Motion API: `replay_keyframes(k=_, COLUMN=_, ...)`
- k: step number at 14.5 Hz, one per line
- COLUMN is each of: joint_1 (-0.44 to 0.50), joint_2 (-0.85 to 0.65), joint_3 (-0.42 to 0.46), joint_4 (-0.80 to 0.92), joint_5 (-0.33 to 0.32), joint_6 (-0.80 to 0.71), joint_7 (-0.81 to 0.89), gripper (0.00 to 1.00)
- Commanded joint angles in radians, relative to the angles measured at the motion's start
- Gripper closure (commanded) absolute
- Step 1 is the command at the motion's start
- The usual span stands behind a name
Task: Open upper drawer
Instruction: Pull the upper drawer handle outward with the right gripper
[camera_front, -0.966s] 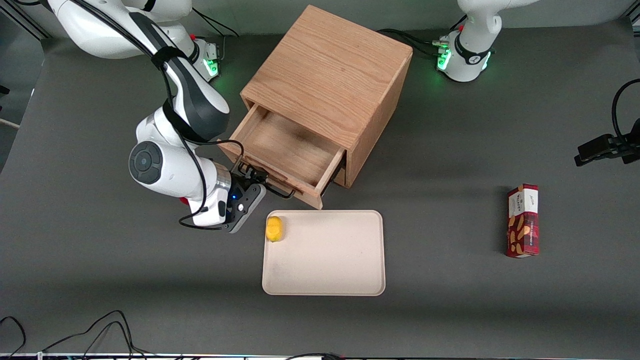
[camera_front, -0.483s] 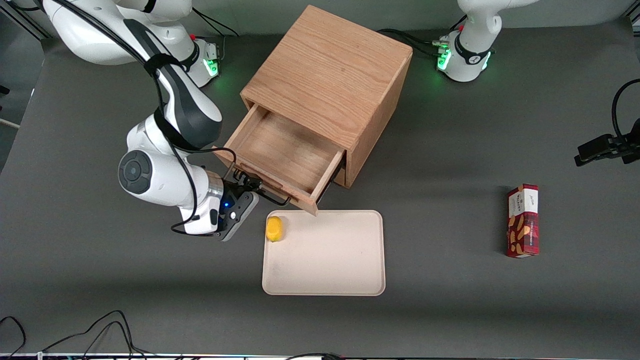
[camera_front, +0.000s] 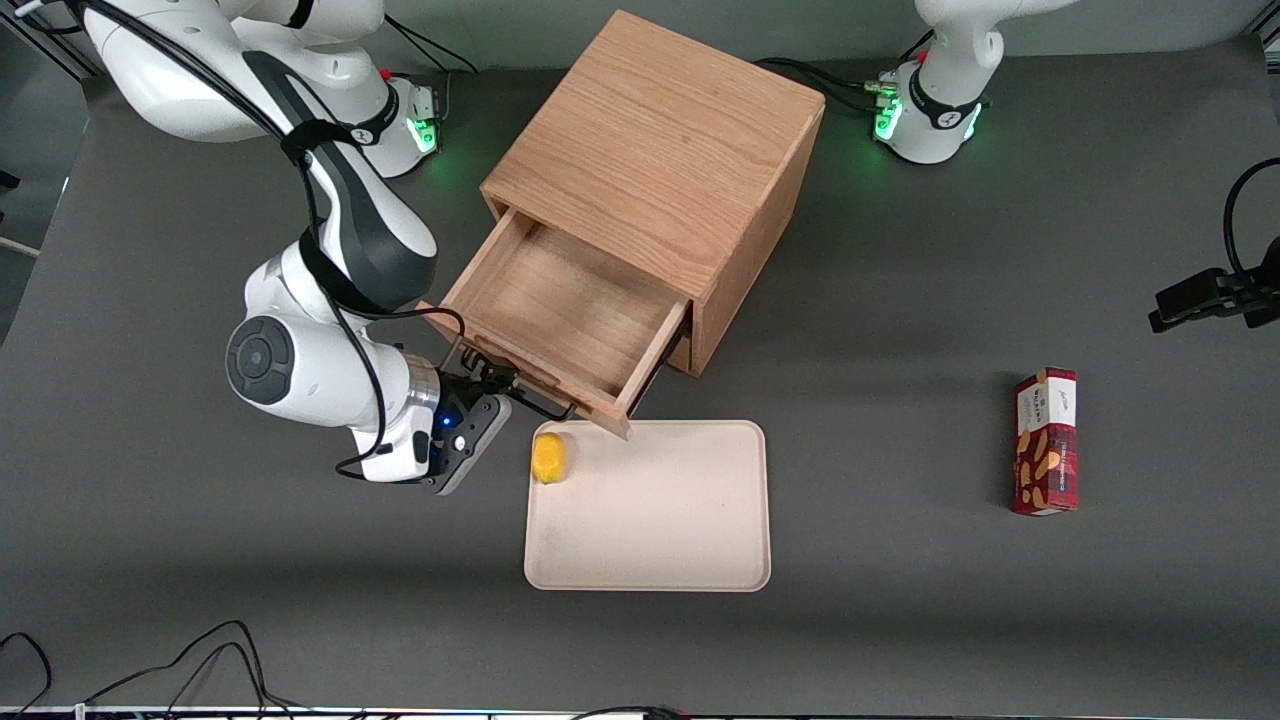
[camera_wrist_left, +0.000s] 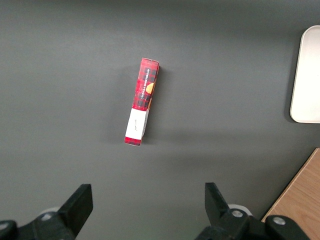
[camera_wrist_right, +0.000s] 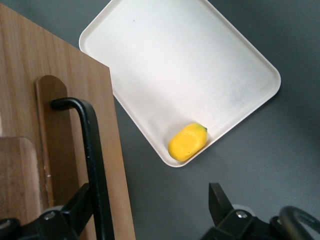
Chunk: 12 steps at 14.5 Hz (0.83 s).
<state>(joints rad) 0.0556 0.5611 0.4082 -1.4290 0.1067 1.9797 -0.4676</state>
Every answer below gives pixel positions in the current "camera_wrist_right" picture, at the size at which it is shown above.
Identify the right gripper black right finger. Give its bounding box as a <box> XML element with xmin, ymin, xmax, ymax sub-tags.
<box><xmin>199</xmin><ymin>182</ymin><xmax>270</xmax><ymax>240</ymax></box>

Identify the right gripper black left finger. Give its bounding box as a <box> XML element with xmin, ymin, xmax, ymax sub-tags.
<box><xmin>24</xmin><ymin>183</ymin><xmax>97</xmax><ymax>240</ymax></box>

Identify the black metal drawer handle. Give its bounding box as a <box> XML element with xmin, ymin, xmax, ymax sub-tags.
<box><xmin>50</xmin><ymin>98</ymin><xmax>116</xmax><ymax>240</ymax></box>

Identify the yellow toy lemon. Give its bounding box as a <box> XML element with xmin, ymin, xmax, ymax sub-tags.
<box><xmin>167</xmin><ymin>122</ymin><xmax>209</xmax><ymax>163</ymax></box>

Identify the beige plastic tray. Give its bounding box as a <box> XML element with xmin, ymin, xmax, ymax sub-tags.
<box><xmin>78</xmin><ymin>0</ymin><xmax>282</xmax><ymax>169</ymax></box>

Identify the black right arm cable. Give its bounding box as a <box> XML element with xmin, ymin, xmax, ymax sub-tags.
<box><xmin>269</xmin><ymin>205</ymin><xmax>320</xmax><ymax>240</ymax></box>

